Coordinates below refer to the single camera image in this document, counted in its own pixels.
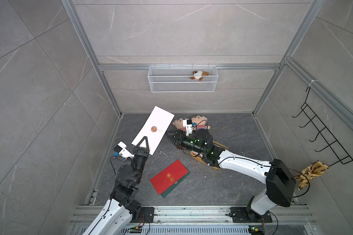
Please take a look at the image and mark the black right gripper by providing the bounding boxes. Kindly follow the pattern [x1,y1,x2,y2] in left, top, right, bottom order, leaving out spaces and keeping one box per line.
[166,130,206,156]

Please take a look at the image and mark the cream white envelope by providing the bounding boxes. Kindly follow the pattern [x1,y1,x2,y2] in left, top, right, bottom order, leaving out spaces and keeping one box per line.
[131,106,174,155]

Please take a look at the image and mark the yellow plastic storage box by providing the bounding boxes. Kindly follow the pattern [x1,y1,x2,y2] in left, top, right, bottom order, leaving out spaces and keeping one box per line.
[190,142,228,169]

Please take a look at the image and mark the red envelope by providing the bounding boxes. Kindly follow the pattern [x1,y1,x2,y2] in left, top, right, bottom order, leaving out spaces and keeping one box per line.
[150,160,189,195]

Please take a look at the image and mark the dark green envelope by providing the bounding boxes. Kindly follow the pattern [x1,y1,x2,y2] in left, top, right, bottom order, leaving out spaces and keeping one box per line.
[160,171,191,199]

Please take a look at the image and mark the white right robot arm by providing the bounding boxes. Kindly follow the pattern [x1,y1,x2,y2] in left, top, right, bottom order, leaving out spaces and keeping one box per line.
[166,129,296,223]

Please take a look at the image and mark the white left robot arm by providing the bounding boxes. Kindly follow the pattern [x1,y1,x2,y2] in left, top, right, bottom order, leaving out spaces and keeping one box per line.
[84,136,150,235]

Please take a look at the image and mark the plush doll blue pants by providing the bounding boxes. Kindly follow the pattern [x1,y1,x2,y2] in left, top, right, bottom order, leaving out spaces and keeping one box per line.
[191,115,211,131]

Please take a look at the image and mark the small brown white plush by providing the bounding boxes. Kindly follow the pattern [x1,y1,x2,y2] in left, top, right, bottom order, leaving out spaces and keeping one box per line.
[190,70,209,81]

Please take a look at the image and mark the yellow patterned cloth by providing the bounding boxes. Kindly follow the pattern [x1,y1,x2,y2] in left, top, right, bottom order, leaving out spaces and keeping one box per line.
[295,161,329,191]

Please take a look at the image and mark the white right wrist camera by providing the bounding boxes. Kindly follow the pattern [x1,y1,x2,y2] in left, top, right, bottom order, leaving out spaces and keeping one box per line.
[182,119,196,136]

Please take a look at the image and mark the white wire mesh basket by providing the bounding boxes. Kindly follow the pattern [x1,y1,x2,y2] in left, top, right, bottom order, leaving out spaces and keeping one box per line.
[148,65,219,93]

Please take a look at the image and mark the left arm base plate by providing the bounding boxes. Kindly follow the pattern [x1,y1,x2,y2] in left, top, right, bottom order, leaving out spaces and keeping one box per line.
[131,206,155,223]

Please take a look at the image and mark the metal mounting rail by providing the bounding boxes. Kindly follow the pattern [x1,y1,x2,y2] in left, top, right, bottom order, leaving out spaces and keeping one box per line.
[69,205,316,225]

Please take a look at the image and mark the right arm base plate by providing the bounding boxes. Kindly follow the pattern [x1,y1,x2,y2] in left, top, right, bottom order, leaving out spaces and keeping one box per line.
[228,207,273,223]

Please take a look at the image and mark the black wire hook rack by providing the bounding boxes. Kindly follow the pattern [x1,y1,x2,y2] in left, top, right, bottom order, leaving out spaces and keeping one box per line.
[292,87,353,166]

